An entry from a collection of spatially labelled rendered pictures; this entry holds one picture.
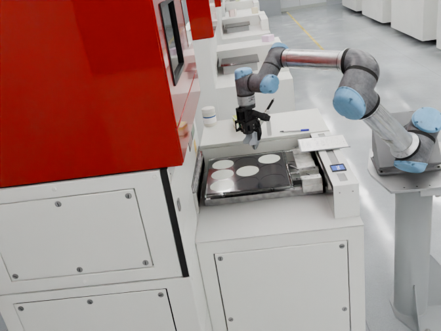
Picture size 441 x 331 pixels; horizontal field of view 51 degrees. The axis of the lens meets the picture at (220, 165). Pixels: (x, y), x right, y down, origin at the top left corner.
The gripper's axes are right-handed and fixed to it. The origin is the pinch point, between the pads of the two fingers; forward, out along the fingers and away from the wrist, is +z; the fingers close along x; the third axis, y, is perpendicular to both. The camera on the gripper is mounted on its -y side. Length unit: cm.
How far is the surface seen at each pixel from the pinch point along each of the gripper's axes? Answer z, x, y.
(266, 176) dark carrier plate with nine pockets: 9.4, 11.2, 5.8
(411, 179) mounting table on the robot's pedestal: 17, 53, -36
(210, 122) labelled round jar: 0.8, -45.8, -11.7
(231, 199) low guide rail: 15.4, 5.1, 21.6
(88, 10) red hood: -70, 22, 72
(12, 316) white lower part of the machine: 27, -14, 113
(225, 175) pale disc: 9.4, -5.3, 15.1
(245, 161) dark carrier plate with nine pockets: 9.6, -8.2, -0.2
